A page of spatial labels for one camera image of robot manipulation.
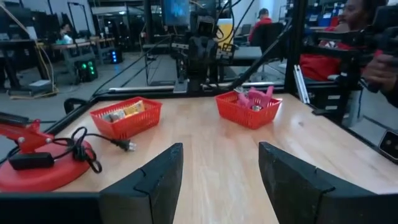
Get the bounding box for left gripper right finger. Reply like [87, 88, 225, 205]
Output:
[258, 141, 379, 224]

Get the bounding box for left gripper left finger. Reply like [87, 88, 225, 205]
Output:
[99, 142, 184, 224]

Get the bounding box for pink-handled pliers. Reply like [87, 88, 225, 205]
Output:
[248, 87, 265, 107]
[262, 85, 275, 102]
[236, 92, 253, 108]

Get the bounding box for red plastic basket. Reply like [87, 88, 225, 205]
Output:
[214, 90, 283, 131]
[89, 96, 163, 140]

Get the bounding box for yellow board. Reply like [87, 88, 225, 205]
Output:
[217, 18, 234, 52]

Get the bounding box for blue glowing screen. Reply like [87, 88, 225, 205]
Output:
[161, 0, 190, 26]

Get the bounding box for person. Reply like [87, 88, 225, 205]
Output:
[248, 7, 274, 44]
[299, 0, 398, 108]
[55, 22, 75, 45]

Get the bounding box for black office chair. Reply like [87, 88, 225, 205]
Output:
[251, 22, 289, 68]

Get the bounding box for computer tower blue lights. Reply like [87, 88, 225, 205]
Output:
[107, 49, 124, 65]

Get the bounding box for red desk lamp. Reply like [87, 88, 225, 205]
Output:
[0, 111, 94, 193]

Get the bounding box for silver aluminium bar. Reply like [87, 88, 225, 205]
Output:
[293, 64, 311, 105]

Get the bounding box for computer tower green lights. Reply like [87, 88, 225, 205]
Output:
[74, 58, 99, 82]

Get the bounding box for wooden workshop desk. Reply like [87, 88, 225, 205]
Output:
[37, 36, 116, 68]

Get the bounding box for person's hand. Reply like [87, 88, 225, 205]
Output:
[362, 54, 398, 93]

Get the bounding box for black table-level camera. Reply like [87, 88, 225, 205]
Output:
[377, 129, 398, 165]

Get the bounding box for thick black cable loop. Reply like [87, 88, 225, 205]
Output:
[63, 98, 90, 115]

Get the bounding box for black lamp cord with plug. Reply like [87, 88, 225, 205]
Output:
[7, 126, 137, 174]

